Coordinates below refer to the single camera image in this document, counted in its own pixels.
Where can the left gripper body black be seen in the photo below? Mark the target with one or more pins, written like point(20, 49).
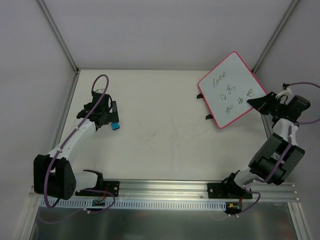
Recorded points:
point(114, 111)

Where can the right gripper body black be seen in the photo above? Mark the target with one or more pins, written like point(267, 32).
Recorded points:
point(270, 104)

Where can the blue whiteboard eraser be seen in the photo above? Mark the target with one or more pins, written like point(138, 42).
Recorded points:
point(115, 126)

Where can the pink framed whiteboard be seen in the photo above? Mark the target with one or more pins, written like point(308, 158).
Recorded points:
point(227, 87)

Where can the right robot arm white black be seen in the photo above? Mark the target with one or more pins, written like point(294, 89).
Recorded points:
point(278, 156)

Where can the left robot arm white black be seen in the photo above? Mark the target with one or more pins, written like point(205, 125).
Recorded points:
point(53, 175)

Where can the black whiteboard clip lower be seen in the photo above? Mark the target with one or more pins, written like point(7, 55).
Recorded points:
point(209, 117)

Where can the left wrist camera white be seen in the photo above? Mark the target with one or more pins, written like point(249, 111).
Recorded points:
point(99, 91)

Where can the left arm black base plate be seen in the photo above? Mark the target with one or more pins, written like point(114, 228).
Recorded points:
point(111, 186)

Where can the aluminium mounting rail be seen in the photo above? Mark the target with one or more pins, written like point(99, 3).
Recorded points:
point(188, 190)

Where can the white slotted cable duct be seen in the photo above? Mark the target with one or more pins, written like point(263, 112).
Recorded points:
point(135, 204)

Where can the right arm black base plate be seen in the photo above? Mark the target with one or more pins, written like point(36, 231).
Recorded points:
point(226, 191)

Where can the right aluminium corner post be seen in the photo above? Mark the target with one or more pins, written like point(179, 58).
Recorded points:
point(293, 5)

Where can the aluminium corner post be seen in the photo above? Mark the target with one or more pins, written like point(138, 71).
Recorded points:
point(57, 34)
point(293, 5)

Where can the left aluminium corner post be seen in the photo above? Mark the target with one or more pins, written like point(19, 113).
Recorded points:
point(57, 34)

